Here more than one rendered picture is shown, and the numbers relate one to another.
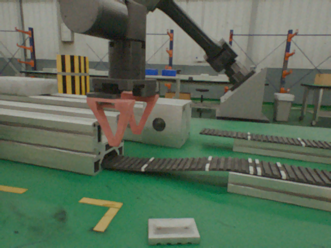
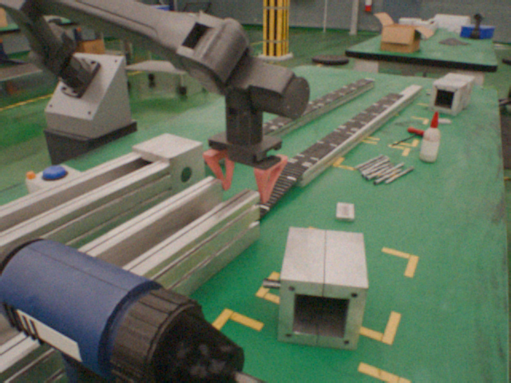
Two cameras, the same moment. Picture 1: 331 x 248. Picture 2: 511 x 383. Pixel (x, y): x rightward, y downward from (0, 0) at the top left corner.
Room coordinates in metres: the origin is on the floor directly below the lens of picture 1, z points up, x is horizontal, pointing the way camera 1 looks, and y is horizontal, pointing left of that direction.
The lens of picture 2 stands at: (0.19, 0.62, 1.14)
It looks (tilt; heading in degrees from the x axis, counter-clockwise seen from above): 28 degrees down; 287
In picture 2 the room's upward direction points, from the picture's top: straight up
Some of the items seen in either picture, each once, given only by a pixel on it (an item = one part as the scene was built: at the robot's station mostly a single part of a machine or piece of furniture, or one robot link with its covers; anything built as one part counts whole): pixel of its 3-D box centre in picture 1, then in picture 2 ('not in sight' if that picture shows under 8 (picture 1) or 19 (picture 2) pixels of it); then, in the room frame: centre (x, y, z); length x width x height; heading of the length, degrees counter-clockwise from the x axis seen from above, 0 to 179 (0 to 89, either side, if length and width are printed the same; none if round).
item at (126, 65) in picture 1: (126, 66); (244, 127); (0.38, 0.06, 0.95); 0.10 x 0.07 x 0.07; 162
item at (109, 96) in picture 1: (119, 114); (258, 173); (0.36, 0.07, 0.88); 0.07 x 0.07 x 0.09; 72
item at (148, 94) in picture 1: (133, 109); (232, 166); (0.40, 0.06, 0.88); 0.07 x 0.07 x 0.09; 72
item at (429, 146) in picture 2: not in sight; (432, 136); (0.06, -0.33, 0.84); 0.04 x 0.04 x 0.12
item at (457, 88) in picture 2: not in sight; (444, 96); (-0.03, -0.80, 0.83); 0.11 x 0.10 x 0.10; 160
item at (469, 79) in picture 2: not in sight; (453, 89); (-0.07, -0.91, 0.83); 0.11 x 0.10 x 0.10; 161
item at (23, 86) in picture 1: (19, 90); not in sight; (0.69, 0.42, 0.87); 0.16 x 0.11 x 0.07; 73
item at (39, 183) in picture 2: not in sight; (61, 191); (0.72, 0.12, 0.81); 0.10 x 0.08 x 0.06; 163
